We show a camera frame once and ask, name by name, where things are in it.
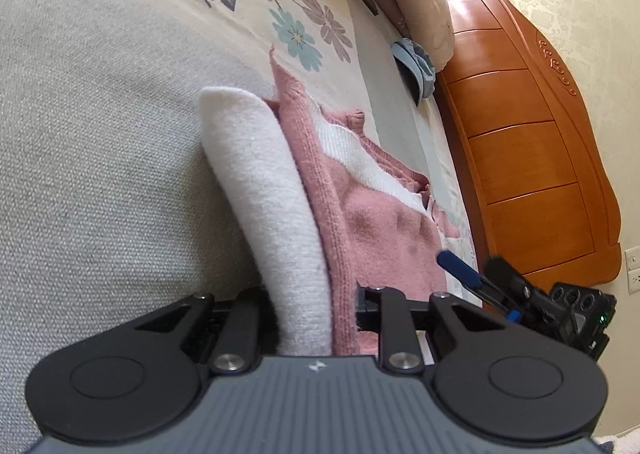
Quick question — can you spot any blue denim cap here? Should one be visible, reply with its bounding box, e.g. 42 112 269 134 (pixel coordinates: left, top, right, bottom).
390 38 437 107

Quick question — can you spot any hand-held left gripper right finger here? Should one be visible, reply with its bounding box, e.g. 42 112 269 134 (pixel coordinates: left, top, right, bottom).
354 286 506 377

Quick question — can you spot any white wall socket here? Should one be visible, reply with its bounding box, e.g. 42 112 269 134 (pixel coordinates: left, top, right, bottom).
625 245 640 295

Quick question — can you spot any pink and white knit sweater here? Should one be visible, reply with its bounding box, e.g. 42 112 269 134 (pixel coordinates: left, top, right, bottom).
198 46 461 357

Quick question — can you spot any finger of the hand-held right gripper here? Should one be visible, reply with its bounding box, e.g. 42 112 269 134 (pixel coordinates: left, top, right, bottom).
484 257 534 306
437 250 523 323

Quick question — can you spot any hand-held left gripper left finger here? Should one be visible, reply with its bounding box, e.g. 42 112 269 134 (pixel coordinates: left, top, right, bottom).
135 288 279 376

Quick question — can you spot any wooden bed headboard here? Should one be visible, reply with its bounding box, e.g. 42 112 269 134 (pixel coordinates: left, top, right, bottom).
431 0 623 305

